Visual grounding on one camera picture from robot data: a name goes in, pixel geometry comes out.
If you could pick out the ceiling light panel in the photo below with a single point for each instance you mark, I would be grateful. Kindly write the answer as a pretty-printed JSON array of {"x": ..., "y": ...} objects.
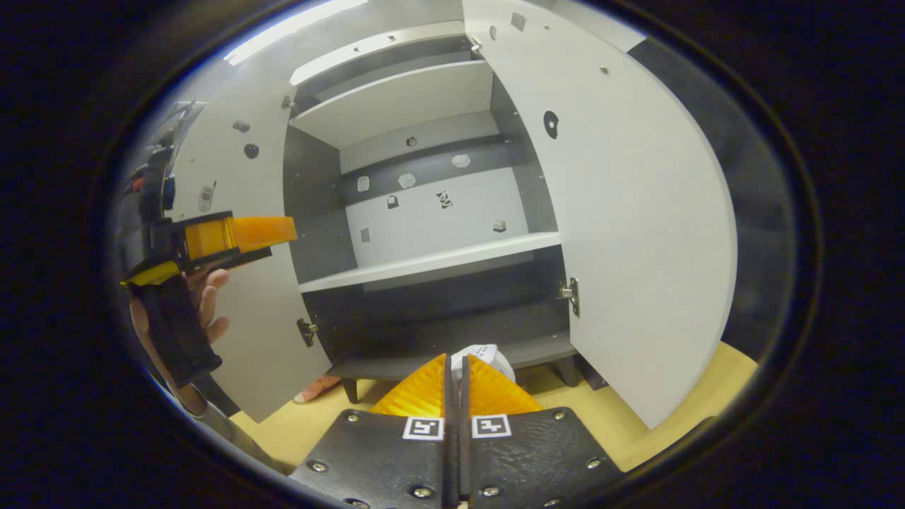
[{"x": 283, "y": 32}]

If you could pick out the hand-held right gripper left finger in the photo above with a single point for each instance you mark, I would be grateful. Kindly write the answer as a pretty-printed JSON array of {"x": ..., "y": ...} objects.
[{"x": 396, "y": 459}]

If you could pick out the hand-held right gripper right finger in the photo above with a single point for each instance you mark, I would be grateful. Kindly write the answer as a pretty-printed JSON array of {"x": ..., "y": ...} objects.
[{"x": 523, "y": 459}]

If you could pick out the white shoe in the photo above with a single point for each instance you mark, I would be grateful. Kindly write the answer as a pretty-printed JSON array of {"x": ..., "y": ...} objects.
[{"x": 488, "y": 357}]

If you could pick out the white shoe cabinet door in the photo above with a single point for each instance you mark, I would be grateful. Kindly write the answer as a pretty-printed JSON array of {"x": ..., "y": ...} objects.
[
  {"x": 261, "y": 332},
  {"x": 636, "y": 212}
]

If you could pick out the black backdrop cloth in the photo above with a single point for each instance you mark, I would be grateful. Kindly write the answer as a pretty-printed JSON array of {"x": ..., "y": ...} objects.
[{"x": 756, "y": 212}]

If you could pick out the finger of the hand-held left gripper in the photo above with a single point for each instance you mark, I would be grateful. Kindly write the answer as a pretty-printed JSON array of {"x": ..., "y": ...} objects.
[{"x": 247, "y": 233}]

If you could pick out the watermelon plush toy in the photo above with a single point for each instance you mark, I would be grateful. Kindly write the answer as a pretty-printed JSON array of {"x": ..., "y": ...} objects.
[{"x": 318, "y": 389}]

